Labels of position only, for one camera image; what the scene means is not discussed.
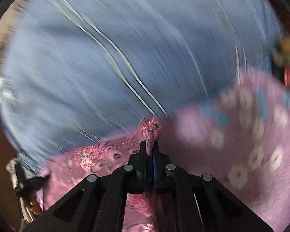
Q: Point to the maroon pink floral garment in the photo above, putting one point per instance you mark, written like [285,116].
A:
[144,212]

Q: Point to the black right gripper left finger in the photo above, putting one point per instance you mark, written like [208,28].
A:
[96,203]

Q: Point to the purple floral bedsheet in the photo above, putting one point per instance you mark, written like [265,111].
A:
[243,139]

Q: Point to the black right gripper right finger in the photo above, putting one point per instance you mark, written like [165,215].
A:
[197,203]

